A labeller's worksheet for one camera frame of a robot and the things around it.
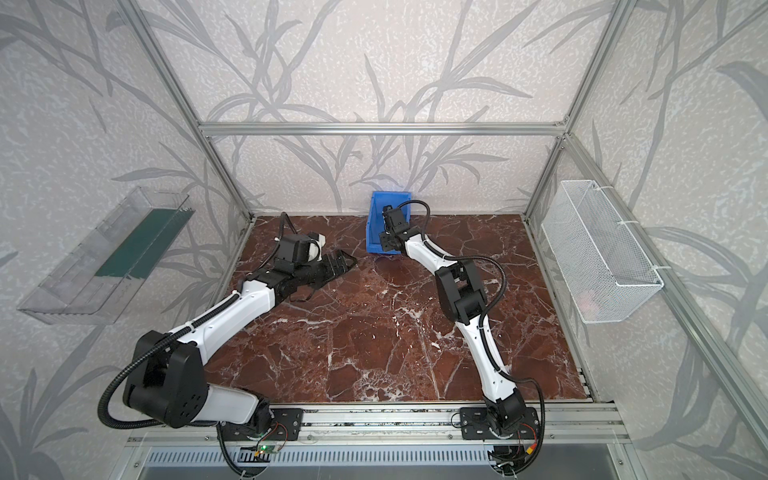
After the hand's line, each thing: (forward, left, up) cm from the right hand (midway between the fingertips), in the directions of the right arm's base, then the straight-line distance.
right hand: (390, 228), depth 108 cm
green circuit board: (-66, +27, -5) cm, 72 cm away
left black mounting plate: (-61, +28, -3) cm, 67 cm away
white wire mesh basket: (-37, -48, +28) cm, 67 cm away
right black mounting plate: (-61, -23, -4) cm, 66 cm away
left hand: (-23, +10, +13) cm, 28 cm away
